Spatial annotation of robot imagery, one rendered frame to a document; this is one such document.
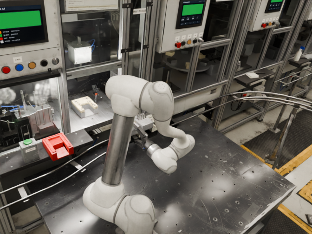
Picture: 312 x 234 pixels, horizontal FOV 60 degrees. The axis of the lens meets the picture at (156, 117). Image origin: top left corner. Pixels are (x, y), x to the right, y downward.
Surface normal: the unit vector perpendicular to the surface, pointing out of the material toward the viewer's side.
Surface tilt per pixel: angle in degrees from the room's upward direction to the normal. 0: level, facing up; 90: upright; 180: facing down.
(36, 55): 90
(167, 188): 0
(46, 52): 90
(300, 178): 0
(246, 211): 0
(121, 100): 77
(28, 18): 90
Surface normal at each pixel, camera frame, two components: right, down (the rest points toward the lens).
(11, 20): 0.62, 0.50
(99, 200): -0.36, 0.14
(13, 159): 0.11, -0.81
